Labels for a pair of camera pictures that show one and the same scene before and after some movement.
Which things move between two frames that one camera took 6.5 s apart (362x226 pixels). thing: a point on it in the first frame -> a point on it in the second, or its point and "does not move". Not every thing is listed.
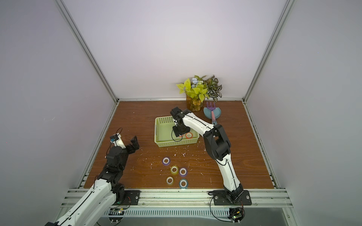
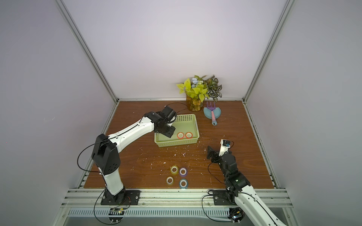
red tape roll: (189, 137) does not move
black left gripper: (135, 145) -> (171, 132)
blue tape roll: (183, 183) does not move
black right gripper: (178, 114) -> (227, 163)
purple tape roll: (186, 171) does not move
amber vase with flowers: (198, 88) does not move
